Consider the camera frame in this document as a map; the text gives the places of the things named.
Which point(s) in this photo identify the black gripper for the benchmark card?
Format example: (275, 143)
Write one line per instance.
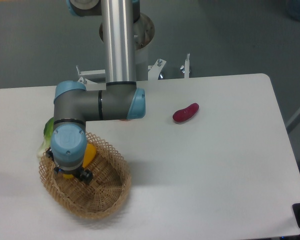
(83, 175)

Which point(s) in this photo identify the yellow mango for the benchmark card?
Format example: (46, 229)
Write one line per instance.
(89, 155)

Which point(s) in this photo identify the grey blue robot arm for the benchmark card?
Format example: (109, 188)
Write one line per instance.
(74, 105)

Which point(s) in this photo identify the woven wicker basket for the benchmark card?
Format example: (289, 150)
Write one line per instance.
(103, 196)

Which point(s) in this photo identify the green bok choy leaf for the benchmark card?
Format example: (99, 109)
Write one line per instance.
(47, 135)

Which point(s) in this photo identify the purple sweet potato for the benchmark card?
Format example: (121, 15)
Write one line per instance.
(185, 114)

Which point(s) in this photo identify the blue water jug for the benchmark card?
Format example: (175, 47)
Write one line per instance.
(293, 9)

